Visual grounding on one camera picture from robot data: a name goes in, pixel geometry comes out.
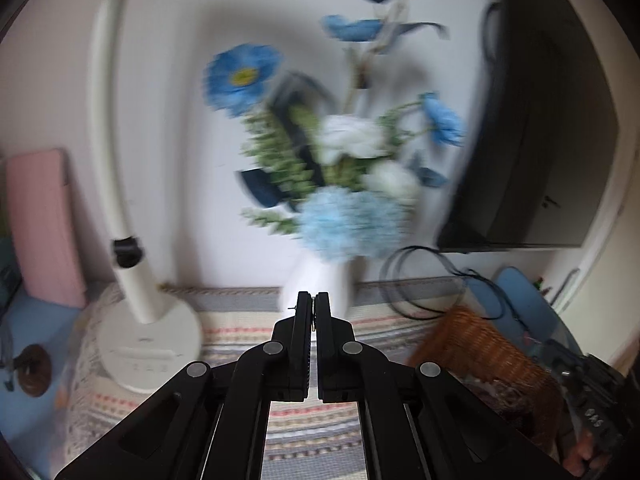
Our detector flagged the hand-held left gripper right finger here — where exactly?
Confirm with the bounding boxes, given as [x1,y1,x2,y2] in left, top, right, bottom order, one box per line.
[315,292,573,480]

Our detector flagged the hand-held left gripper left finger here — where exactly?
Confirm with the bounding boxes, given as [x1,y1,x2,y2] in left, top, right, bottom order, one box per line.
[54,291,313,480]

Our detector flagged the brown wicker basket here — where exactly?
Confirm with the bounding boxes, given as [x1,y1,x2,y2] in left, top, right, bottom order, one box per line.
[406,305,567,443]

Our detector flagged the person's right hand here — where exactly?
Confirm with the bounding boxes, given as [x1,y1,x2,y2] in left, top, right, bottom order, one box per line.
[566,427,602,479]

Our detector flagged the striped woven table mat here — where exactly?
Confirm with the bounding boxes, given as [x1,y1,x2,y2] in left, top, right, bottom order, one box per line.
[50,282,551,480]

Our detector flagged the white ribbed vase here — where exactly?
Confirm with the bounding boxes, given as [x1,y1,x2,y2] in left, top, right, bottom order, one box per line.
[279,254,359,322]

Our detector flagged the blue chair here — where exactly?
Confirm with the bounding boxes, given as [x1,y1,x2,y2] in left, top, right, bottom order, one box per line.
[492,267,557,342]

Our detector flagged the white desk lamp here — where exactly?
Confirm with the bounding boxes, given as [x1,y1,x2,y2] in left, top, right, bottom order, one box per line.
[86,0,204,394]

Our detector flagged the blue and white artificial flowers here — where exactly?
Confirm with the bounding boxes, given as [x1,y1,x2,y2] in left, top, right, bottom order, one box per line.
[202,0,467,264]

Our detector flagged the brown wooden stand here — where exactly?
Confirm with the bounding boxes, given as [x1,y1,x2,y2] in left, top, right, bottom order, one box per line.
[4,343,53,397]

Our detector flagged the pink folder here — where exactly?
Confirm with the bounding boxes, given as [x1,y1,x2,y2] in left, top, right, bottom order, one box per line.
[4,148,89,309]

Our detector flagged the black monitor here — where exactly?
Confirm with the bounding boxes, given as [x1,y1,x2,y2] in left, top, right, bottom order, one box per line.
[436,0,622,254]

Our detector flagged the black cord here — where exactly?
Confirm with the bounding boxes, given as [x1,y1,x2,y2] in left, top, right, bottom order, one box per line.
[380,245,532,335]

